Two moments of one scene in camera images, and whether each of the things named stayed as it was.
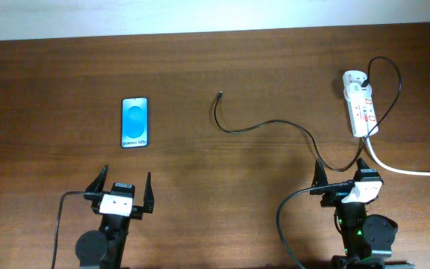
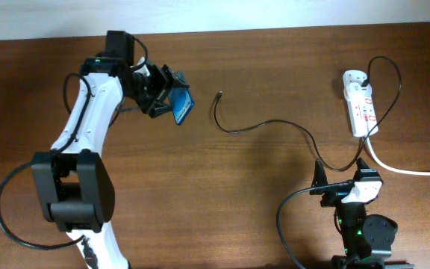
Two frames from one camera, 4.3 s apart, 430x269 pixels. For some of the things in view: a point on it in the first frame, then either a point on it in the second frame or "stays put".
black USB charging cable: (306, 131) stays put
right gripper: (329, 202) stays put
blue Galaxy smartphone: (134, 122) to (181, 101)
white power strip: (363, 119) stays put
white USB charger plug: (358, 93) stays put
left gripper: (135, 212) to (157, 72)
